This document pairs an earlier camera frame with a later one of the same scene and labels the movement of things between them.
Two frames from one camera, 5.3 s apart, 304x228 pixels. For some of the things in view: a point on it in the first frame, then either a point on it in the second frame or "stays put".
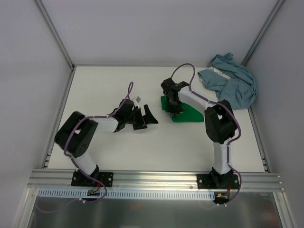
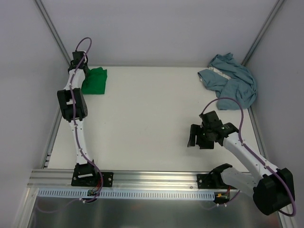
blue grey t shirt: [239, 91] stays put
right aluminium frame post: [262, 32] stays put
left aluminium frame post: [56, 33] stays put
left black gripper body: [138, 118] -> [77, 68]
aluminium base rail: [132, 180] stays put
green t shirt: [189, 114] -> [95, 82]
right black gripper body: [174, 107] -> [199, 137]
